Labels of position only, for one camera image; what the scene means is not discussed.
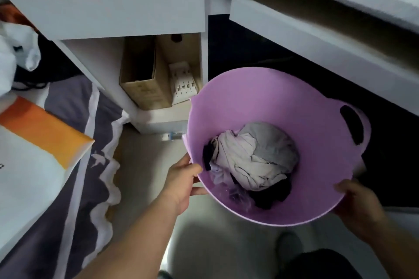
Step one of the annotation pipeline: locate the white crumpled cloth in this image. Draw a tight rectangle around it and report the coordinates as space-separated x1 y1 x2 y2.
0 21 41 97

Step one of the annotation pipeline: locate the tall brown cardboard box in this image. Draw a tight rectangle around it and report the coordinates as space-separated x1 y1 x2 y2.
156 32 202 84

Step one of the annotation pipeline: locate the white desk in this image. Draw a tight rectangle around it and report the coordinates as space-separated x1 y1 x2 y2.
0 0 419 135

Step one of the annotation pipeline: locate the white orange paper bag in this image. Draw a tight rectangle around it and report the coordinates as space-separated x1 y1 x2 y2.
0 92 96 255

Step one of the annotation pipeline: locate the person's grey shoe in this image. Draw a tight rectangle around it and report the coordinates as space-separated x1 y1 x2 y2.
275 232 304 271

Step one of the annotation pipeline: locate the lilac patterned garment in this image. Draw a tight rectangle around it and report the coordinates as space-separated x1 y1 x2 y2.
209 163 256 212

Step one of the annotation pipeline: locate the white power strip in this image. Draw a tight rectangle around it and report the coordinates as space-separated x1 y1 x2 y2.
168 61 199 106

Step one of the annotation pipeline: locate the grey white crumpled garment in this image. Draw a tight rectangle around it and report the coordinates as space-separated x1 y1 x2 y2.
209 121 299 192

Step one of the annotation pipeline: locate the person's right forearm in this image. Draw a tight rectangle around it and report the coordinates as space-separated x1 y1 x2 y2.
366 220 419 279

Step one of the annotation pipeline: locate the person's right hand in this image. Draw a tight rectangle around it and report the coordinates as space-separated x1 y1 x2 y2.
332 179 389 244

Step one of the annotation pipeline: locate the person's black trouser leg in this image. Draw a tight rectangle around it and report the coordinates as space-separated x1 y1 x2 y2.
276 248 363 279

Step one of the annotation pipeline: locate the open white desk drawer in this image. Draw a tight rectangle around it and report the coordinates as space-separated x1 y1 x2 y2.
229 0 419 116

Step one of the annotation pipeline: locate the purple plastic laundry tub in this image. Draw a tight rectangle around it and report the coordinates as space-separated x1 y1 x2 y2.
182 66 372 227

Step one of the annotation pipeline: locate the person's left forearm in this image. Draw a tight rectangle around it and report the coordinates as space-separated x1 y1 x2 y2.
74 192 179 279

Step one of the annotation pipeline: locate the black cloth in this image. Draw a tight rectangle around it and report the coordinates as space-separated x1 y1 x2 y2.
11 32 84 90

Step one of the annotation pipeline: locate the grey white bed sheet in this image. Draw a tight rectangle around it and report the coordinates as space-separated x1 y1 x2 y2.
0 74 131 279

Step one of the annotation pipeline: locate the person's left hand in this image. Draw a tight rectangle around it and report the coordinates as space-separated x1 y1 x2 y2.
158 153 209 217

